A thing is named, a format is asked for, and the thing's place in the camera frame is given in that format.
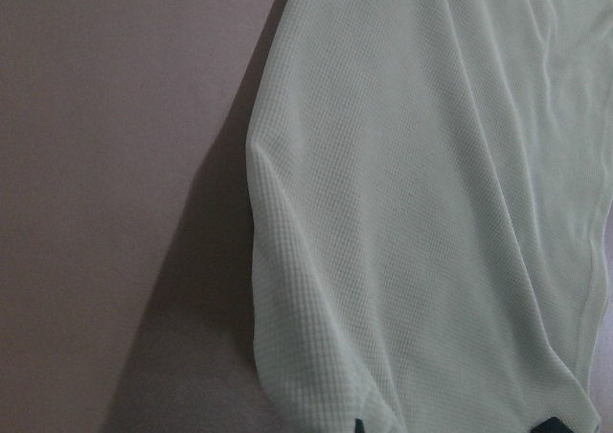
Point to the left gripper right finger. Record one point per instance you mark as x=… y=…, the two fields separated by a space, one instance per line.
x=551 y=425

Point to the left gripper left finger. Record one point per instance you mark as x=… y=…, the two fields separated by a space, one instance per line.
x=359 y=426

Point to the olive green long-sleeve shirt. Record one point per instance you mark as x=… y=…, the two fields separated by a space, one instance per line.
x=430 y=181

